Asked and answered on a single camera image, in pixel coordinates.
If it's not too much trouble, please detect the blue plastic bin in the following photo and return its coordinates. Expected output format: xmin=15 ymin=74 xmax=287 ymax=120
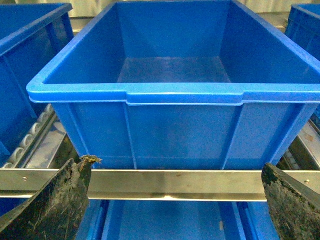
xmin=0 ymin=3 xmax=73 ymax=165
xmin=26 ymin=0 xmax=320 ymax=170

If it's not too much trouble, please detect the steel front shelf rail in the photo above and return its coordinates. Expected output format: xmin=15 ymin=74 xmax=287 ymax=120
xmin=0 ymin=168 xmax=320 ymax=202

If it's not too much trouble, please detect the blue right plastic bin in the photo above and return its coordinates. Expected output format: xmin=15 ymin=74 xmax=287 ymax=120
xmin=26 ymin=0 xmax=320 ymax=170

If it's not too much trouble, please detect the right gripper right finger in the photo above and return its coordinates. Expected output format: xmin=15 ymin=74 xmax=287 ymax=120
xmin=261 ymin=163 xmax=320 ymax=240

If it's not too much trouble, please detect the blue lower shelf bin right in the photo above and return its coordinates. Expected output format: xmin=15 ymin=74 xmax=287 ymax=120
xmin=101 ymin=200 xmax=248 ymax=240

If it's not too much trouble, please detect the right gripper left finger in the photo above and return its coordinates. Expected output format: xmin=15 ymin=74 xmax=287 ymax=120
xmin=0 ymin=155 xmax=101 ymax=240

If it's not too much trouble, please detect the blue far right bin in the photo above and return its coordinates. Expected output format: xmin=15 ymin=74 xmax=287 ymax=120
xmin=285 ymin=3 xmax=320 ymax=59

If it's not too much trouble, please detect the roller track strip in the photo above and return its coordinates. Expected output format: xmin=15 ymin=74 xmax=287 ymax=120
xmin=0 ymin=104 xmax=57 ymax=169

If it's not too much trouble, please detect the blue left plastic bin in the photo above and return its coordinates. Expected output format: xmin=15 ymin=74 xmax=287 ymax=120
xmin=0 ymin=3 xmax=73 ymax=165

